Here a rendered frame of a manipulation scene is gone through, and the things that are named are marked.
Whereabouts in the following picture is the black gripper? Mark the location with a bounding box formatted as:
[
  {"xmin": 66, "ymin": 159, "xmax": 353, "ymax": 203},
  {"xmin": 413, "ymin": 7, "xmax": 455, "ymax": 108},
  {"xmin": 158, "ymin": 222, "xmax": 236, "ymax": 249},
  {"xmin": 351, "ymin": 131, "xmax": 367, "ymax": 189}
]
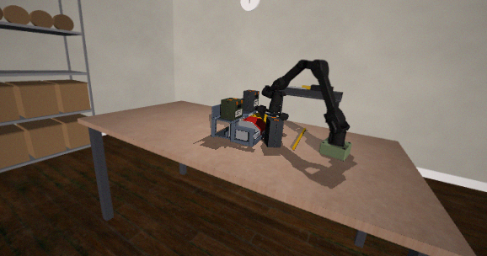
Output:
[{"xmin": 257, "ymin": 100, "xmax": 289, "ymax": 120}]

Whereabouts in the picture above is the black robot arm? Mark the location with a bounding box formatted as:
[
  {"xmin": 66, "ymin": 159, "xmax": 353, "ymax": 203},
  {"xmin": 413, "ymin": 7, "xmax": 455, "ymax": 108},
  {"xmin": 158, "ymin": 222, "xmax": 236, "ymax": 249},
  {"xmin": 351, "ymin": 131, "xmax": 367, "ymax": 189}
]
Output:
[{"xmin": 262, "ymin": 60, "xmax": 350, "ymax": 147}]

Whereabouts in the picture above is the red open bin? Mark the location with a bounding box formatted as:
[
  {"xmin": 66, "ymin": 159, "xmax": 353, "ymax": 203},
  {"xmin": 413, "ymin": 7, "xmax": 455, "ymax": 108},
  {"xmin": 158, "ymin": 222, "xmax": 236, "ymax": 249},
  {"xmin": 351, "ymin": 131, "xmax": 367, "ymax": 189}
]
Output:
[{"xmin": 244, "ymin": 116, "xmax": 265, "ymax": 135}]

